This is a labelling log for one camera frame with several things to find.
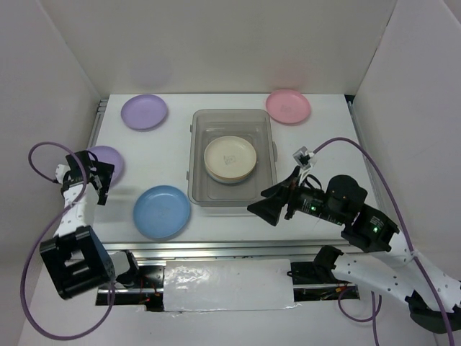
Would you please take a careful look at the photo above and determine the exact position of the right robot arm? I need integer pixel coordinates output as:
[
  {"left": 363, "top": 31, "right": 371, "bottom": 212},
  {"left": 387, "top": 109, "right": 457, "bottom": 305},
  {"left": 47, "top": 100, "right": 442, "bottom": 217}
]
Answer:
[{"left": 247, "top": 172, "right": 460, "bottom": 334}]

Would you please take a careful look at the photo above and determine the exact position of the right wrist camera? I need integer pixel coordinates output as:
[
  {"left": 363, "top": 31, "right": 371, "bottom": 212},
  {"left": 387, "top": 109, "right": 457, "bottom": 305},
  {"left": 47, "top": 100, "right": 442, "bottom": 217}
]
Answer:
[{"left": 292, "top": 146, "right": 317, "bottom": 185}]

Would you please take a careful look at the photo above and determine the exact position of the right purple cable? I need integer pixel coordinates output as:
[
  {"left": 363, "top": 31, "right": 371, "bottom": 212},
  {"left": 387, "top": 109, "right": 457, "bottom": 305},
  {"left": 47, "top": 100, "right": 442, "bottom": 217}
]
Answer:
[{"left": 309, "top": 136, "right": 455, "bottom": 346}]

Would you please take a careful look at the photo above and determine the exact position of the blue plate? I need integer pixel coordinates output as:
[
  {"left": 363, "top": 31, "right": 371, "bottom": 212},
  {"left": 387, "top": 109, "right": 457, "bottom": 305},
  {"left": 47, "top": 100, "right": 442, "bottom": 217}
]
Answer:
[{"left": 133, "top": 185, "right": 191, "bottom": 240}]

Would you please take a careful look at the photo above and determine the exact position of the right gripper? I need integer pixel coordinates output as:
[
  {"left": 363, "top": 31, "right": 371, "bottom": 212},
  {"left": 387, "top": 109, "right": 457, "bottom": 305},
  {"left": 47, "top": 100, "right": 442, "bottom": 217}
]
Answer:
[{"left": 245, "top": 164, "right": 344, "bottom": 224}]

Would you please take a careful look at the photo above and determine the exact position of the cream plate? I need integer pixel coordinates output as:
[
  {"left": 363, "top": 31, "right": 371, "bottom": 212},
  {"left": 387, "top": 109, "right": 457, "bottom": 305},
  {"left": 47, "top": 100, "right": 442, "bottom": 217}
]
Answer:
[{"left": 203, "top": 136, "right": 257, "bottom": 178}]

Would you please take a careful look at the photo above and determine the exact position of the purple cable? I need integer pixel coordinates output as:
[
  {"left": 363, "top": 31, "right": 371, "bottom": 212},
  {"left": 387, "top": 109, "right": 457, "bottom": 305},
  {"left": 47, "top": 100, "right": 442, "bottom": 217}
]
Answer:
[
  {"left": 19, "top": 142, "right": 116, "bottom": 342},
  {"left": 309, "top": 136, "right": 455, "bottom": 346}
]

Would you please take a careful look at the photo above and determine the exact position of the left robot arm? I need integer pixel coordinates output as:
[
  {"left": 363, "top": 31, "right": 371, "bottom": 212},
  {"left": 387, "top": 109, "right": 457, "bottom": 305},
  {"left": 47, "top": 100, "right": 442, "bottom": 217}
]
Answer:
[{"left": 40, "top": 151, "right": 142, "bottom": 300}]

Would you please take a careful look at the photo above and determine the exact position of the pink plate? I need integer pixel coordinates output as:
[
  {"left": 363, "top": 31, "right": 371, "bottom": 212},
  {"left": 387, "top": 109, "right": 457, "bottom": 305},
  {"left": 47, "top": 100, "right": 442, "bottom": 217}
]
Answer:
[{"left": 265, "top": 89, "right": 312, "bottom": 125}]

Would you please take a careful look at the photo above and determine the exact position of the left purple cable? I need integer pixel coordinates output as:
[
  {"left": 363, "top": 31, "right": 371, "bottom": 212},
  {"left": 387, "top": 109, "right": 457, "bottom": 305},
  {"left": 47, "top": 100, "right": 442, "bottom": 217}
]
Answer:
[{"left": 19, "top": 142, "right": 116, "bottom": 342}]

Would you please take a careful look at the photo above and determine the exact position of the clear grey plastic bin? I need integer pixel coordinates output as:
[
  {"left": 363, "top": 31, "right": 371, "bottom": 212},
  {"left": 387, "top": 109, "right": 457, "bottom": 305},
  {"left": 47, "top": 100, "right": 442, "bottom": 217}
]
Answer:
[{"left": 187, "top": 109, "right": 277, "bottom": 208}]

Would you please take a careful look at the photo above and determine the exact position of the orange plate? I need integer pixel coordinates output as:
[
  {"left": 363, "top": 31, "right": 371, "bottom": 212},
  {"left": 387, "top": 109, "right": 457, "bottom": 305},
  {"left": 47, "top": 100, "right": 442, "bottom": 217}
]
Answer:
[{"left": 207, "top": 170, "right": 253, "bottom": 179}]

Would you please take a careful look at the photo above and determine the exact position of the white foil-taped panel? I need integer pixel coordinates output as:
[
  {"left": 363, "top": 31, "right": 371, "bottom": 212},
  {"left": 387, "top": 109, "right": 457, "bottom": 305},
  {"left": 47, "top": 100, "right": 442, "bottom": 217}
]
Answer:
[{"left": 163, "top": 259, "right": 295, "bottom": 312}]

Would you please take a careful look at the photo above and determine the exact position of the white watermelon pattern plate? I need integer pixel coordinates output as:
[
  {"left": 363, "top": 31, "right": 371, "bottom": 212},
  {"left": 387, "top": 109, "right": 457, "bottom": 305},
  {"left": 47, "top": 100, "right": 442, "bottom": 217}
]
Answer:
[{"left": 211, "top": 177, "right": 246, "bottom": 186}]

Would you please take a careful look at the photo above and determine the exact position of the purple plate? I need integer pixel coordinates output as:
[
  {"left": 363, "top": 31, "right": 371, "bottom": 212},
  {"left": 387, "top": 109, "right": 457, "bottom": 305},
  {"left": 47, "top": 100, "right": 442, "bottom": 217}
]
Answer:
[
  {"left": 89, "top": 146, "right": 125, "bottom": 187},
  {"left": 120, "top": 94, "right": 168, "bottom": 130}
]

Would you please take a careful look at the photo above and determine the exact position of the aluminium frame rail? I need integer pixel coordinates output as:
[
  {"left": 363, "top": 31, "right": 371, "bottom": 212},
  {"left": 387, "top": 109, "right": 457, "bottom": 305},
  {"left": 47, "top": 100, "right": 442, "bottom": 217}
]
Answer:
[{"left": 104, "top": 240, "right": 360, "bottom": 260}]

